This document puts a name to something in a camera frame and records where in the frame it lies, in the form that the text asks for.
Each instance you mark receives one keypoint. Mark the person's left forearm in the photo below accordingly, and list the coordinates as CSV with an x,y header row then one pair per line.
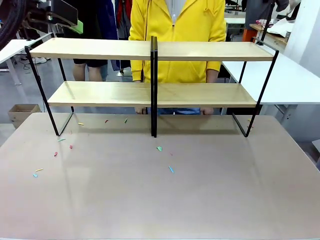
x,y
212,75

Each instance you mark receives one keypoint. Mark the orange box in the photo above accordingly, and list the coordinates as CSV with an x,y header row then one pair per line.
x,y
248,35

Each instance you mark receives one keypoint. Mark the wooden two-tier shelf black frame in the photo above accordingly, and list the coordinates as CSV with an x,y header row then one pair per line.
x,y
212,51
95,50

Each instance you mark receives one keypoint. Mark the white side table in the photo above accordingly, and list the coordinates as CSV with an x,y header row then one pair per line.
x,y
15,47

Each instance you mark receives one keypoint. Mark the person's right hand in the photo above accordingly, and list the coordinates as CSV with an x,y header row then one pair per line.
x,y
142,110

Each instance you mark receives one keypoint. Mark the large white table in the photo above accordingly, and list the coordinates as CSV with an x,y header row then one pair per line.
x,y
282,82

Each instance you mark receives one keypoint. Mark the person's left hand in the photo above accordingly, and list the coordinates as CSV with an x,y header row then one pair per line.
x,y
207,111

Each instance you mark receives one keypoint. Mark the dark blue hanging jacket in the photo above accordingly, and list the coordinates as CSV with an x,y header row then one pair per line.
x,y
107,20

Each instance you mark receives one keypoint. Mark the white crumpled sheet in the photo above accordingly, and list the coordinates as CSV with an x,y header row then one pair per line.
x,y
280,27

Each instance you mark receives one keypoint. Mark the bystander in black shorts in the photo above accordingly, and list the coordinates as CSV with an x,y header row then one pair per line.
x,y
87,67

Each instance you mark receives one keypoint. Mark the black clamp pole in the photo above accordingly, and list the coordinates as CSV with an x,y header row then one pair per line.
x,y
265,30

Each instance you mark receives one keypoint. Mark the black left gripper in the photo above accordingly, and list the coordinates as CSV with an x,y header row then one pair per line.
x,y
41,7

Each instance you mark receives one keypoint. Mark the person in yellow hoodie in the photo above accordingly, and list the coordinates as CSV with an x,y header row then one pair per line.
x,y
175,37

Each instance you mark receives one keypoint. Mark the white background desk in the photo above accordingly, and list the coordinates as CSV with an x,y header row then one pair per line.
x,y
235,21

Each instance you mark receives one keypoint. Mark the cardboard box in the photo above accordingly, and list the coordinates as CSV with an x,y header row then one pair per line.
x,y
22,115

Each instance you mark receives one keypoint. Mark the white sneaker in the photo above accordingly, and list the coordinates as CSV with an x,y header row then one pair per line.
x,y
40,60

